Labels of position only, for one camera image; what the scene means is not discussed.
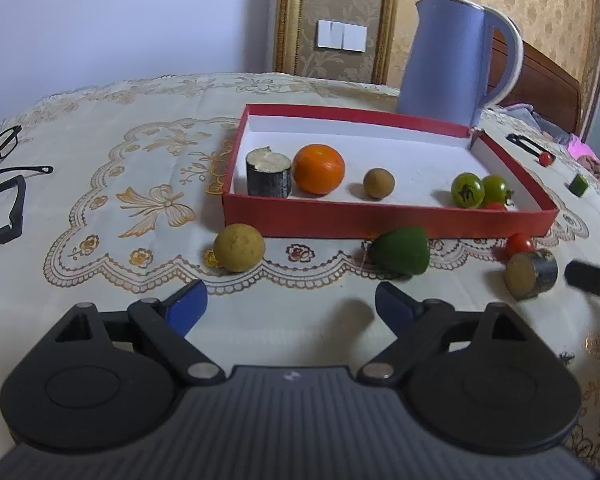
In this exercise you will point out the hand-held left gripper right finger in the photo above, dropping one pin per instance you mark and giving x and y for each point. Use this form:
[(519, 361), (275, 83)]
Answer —
[(395, 306)]

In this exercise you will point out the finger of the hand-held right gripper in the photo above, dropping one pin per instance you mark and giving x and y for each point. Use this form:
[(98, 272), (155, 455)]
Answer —
[(592, 277)]

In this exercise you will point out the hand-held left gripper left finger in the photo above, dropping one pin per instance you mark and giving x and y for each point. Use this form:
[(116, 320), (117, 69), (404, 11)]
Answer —
[(187, 306)]

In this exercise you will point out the dark sugarcane piece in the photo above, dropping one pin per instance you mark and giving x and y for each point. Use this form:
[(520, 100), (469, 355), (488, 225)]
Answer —
[(267, 182), (527, 275)]

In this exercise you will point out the red shallow cardboard box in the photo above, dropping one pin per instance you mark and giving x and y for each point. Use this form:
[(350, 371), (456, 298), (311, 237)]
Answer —
[(380, 220)]

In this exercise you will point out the red cherry tomato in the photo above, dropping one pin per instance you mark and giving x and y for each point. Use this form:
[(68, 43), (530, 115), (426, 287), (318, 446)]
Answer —
[(520, 244), (546, 159), (495, 206)]

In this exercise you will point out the brown longan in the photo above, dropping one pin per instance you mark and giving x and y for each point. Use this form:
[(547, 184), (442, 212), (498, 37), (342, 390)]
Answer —
[(378, 183)]

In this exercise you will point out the green tomato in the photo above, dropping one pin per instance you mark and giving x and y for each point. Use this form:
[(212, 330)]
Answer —
[(497, 189), (467, 192)]

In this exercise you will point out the orange tangerine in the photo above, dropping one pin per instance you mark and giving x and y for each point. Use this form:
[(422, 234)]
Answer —
[(319, 170)]

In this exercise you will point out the yellow round fruit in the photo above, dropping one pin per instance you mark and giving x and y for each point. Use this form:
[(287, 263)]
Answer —
[(239, 247)]

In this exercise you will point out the green cucumber piece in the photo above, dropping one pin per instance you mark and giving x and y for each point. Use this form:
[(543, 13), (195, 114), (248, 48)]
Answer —
[(578, 185)]

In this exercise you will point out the pink blanket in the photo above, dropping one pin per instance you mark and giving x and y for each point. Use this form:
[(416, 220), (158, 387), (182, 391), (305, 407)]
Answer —
[(580, 150)]

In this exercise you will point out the black clip object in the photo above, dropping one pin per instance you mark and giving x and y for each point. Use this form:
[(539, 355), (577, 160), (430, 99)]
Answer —
[(512, 136)]

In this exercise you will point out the grey cloth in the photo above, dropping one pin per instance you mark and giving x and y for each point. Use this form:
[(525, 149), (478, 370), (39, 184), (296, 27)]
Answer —
[(530, 115)]

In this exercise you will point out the brown wooden headboard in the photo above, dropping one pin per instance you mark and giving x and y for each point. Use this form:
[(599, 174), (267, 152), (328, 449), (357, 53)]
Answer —
[(550, 90)]

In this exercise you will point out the black eyeglasses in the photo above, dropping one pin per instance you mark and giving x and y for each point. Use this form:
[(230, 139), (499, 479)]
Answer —
[(46, 168)]

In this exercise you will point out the blue electric kettle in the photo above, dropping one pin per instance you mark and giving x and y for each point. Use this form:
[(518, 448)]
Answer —
[(440, 60)]

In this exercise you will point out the gold framed wallpaper panel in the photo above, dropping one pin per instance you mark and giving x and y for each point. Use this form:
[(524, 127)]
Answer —
[(287, 20)]

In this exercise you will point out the black rectangular frame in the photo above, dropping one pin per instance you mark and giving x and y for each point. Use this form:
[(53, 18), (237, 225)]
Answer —
[(17, 205)]

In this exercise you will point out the white wall light switch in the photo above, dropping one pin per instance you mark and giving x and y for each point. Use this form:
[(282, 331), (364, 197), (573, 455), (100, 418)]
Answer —
[(340, 35)]

